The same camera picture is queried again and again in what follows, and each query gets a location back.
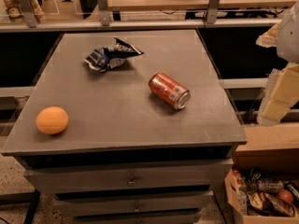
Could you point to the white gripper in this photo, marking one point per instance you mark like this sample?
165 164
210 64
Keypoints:
289 36

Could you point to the red coke can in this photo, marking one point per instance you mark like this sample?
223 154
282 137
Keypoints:
169 90

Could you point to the cardboard box of snacks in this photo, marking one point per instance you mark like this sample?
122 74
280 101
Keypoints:
259 196

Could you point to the crumpled blue chip bag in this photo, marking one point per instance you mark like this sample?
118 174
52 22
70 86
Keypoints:
107 58

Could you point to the grey drawer cabinet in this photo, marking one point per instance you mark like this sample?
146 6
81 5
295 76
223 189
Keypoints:
119 128

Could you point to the top drawer knob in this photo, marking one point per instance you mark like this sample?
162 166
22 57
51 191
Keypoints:
131 182

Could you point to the drawer knob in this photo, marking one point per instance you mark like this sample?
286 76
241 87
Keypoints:
131 182
137 208

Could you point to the orange fruit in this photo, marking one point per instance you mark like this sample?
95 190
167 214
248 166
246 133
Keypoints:
52 120

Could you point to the right metal railing bracket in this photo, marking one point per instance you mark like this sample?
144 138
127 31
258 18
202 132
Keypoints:
212 11

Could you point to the metal railing bracket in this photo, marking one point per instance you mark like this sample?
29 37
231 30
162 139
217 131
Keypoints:
28 13
103 12
212 11

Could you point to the middle metal railing bracket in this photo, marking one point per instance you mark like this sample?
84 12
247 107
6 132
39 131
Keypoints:
103 12

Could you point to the left metal railing bracket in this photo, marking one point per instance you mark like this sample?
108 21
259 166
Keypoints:
28 13

